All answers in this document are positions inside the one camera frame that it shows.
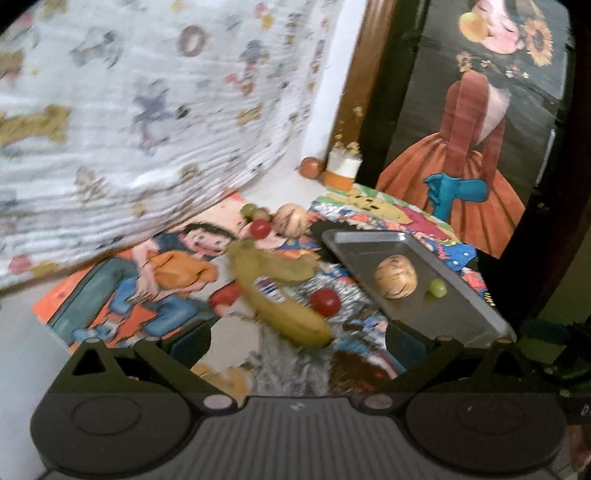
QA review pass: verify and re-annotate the striped pepino melon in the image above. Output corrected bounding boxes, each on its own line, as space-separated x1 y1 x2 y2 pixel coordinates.
271 203 308 238
375 254 418 300

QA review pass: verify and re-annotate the red cherry tomato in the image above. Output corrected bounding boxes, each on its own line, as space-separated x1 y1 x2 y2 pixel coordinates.
249 219 273 240
308 288 342 318

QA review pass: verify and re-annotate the yellow banana with sticker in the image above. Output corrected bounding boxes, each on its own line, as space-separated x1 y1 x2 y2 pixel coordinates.
226 239 334 347

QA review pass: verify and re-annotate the brown longan fruit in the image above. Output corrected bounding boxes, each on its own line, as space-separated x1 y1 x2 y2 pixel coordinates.
252 207 273 223
240 203 257 221

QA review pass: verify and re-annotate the green grape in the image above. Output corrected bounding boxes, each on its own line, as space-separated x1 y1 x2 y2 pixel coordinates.
429 279 448 299

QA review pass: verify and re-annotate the colourful anime collage paper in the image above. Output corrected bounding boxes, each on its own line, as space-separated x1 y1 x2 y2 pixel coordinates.
191 197 493 398

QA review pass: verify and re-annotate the metal tray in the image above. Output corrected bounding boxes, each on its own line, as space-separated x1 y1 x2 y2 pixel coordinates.
322 229 516 348

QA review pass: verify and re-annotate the anime boys drawing paper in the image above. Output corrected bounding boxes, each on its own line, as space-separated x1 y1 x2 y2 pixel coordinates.
33 194 246 348

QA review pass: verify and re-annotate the winnie pooh drawing paper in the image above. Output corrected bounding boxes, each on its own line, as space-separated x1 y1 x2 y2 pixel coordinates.
324 184 460 245

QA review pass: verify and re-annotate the orange white jar with flowers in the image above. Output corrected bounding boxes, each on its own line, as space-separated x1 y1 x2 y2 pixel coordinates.
322 141 363 192

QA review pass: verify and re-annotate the brown round ornament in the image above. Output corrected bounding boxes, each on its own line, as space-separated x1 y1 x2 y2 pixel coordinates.
298 157 325 180

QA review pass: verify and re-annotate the white cartoon print cloth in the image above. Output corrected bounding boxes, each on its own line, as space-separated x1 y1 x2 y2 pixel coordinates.
1 0 342 288

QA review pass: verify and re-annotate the girl orange dress painting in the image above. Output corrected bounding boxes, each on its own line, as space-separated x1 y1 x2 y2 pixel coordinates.
377 1 570 257

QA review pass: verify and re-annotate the brown wooden post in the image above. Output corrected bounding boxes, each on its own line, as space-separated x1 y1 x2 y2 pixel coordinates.
328 0 398 148

